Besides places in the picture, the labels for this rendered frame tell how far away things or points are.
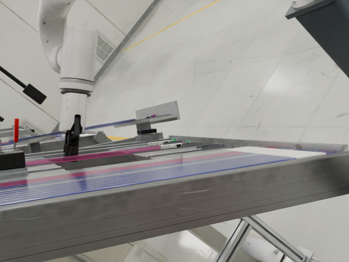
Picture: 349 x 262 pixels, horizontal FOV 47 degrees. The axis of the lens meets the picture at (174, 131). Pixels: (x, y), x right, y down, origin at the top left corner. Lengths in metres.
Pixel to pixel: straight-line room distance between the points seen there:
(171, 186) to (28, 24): 8.38
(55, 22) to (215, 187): 0.72
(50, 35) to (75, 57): 0.12
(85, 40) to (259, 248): 1.16
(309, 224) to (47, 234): 1.36
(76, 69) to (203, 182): 0.60
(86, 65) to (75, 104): 0.10
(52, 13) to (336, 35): 0.80
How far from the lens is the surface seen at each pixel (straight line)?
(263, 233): 1.48
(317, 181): 0.62
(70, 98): 1.01
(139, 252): 1.20
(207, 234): 1.58
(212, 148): 0.93
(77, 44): 1.04
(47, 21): 1.10
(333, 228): 1.64
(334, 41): 1.33
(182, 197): 0.49
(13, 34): 8.72
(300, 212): 1.77
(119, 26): 9.19
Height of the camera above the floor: 1.15
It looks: 20 degrees down
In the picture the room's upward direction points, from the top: 50 degrees counter-clockwise
